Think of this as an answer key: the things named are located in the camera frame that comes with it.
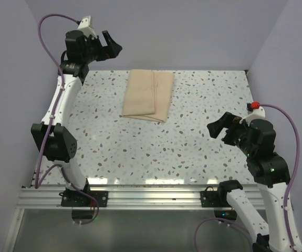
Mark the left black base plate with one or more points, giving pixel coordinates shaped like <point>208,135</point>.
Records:
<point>74,199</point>

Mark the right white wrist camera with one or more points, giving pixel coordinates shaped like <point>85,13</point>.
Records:
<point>255,111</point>

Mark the aluminium mounting rail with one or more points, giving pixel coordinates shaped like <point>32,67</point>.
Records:
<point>121,197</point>

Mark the beige cloth wrap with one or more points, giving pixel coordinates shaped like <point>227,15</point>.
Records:
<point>148,95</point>

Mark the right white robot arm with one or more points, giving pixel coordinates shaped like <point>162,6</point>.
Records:
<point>278,231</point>

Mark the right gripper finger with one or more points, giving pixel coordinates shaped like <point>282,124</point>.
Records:
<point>227,138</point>
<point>225,121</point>

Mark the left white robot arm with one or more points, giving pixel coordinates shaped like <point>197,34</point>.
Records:
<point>56,144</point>

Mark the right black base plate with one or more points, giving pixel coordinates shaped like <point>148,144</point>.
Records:
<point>212,199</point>

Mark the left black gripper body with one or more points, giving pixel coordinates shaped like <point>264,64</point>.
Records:
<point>94,51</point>

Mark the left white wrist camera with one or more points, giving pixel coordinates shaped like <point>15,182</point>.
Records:
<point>85,26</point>

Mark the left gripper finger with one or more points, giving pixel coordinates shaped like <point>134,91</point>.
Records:
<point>110,43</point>
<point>113,50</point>

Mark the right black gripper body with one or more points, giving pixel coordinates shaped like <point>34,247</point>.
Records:
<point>241,140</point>

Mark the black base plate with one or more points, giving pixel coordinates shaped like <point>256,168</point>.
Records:
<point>212,199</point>
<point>74,199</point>

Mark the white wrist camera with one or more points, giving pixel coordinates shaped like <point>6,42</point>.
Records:
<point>85,26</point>
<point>255,111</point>

